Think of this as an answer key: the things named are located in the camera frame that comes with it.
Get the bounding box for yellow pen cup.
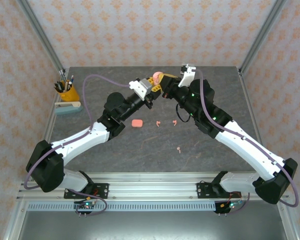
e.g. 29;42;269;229
55;79;80;103

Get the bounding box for small controller circuit board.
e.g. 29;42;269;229
213;198;243;217
73;199;97;217

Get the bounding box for right gripper thin black cable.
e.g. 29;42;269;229
175;102;191;124

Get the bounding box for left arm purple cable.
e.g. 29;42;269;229
23;74;131;217

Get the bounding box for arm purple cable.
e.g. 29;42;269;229
23;74;131;217
196;68;300;216

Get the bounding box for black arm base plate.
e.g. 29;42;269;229
196;182;241;200
63;183;110;200

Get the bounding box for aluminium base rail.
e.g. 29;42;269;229
16;171;290;202

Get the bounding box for aluminium frame post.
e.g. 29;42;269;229
238;0;289;77
16;0;67;75

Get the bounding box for perforated grey cable duct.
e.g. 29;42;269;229
26;202;217;213

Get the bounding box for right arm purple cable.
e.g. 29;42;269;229
196;68;300;216

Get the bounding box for aluminium table side rail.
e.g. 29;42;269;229
238;67;300;240
2;67;70;240

